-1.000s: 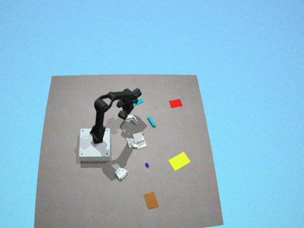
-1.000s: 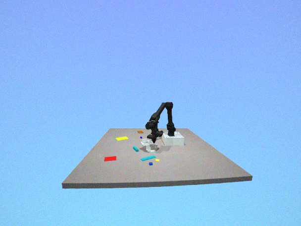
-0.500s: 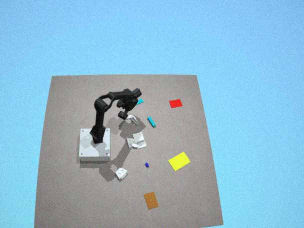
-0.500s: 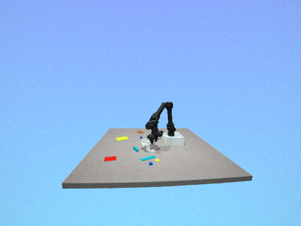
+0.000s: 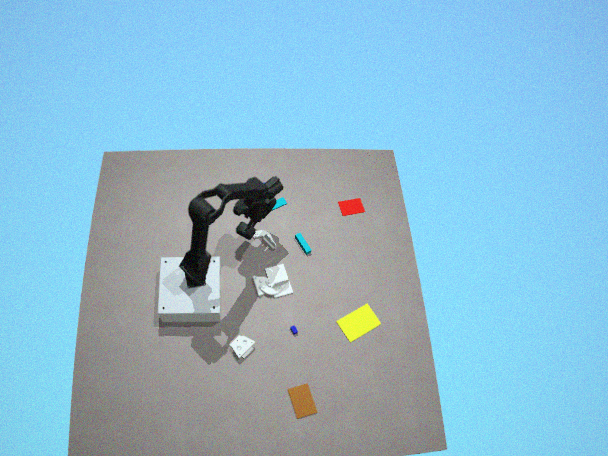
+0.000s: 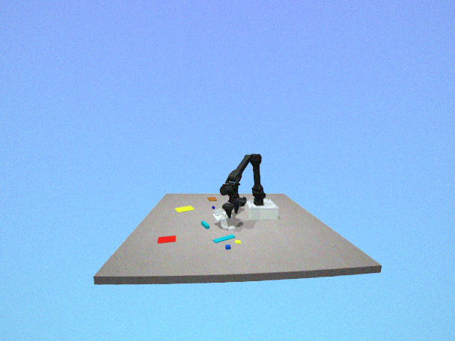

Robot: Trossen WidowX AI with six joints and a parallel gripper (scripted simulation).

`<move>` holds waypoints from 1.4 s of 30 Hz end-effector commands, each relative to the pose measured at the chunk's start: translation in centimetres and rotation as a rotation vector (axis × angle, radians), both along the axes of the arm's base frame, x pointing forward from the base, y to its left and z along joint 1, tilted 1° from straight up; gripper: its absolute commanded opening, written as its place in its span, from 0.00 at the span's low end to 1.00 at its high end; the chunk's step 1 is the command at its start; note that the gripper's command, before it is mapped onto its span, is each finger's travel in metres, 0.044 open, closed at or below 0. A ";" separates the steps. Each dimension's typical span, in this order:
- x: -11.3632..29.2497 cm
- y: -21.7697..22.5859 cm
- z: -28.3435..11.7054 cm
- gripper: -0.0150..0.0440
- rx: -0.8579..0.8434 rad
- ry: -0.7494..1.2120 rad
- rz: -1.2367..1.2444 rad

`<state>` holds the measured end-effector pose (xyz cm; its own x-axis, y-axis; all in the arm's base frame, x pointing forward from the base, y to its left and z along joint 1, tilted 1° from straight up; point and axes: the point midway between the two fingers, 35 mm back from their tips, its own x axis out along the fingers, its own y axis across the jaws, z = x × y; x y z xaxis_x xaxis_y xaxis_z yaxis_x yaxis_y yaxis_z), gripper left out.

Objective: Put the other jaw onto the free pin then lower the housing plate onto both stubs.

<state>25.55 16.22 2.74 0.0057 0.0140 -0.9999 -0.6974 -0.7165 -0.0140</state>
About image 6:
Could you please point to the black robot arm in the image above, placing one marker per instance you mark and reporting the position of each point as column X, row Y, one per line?
column 231, row 185

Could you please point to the red flat rectangular plate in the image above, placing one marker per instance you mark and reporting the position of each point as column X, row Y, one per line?
column 166, row 239

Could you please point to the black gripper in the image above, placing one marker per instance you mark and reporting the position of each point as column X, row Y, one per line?
column 228, row 207

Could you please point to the cyan rectangular block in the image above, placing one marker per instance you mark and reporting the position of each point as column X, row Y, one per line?
column 205, row 225

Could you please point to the yellow rectangular plate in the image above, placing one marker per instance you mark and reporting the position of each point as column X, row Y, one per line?
column 184, row 209

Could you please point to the cyan flat bar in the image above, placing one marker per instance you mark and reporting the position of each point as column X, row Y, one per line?
column 224, row 238

